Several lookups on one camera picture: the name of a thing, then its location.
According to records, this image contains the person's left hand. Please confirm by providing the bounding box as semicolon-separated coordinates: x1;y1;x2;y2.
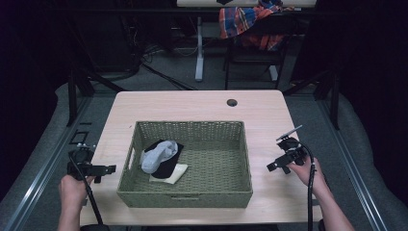
58;173;96;211

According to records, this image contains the plaid cloth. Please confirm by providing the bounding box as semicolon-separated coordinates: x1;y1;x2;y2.
218;0;294;51

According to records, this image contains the black sock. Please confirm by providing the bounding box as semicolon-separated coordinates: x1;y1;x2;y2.
143;139;185;180

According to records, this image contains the black metal stand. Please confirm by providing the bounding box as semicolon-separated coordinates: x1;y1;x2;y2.
65;64;126;128
282;68;341;131

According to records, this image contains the green woven basket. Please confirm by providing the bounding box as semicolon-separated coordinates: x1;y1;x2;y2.
115;120;254;209

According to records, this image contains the black chair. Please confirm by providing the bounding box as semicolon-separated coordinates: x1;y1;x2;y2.
222;13;292;91

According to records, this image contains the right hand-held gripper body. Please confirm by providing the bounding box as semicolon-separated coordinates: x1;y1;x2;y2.
275;124;310;175

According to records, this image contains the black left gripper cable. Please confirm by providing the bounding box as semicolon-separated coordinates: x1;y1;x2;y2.
67;151;105;226

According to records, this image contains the cream sock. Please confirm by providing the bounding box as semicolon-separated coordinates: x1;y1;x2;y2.
148;163;190;186

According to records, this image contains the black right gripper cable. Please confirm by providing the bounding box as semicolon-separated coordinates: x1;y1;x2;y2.
297;141;318;231

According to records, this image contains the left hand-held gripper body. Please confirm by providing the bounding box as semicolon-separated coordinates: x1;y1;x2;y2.
66;142;104;185

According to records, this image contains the white desk leg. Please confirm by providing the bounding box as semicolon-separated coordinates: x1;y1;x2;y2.
194;15;206;83
268;64;279;82

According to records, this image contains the person's right hand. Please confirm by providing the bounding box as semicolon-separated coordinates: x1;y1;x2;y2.
286;155;330;197

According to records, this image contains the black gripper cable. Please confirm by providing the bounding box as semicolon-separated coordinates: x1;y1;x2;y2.
67;151;105;226
297;141;318;231

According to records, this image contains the grey sock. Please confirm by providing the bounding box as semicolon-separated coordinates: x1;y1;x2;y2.
140;140;179;175

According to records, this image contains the black floor cable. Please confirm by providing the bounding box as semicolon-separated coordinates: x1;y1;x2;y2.
139;62;197;91

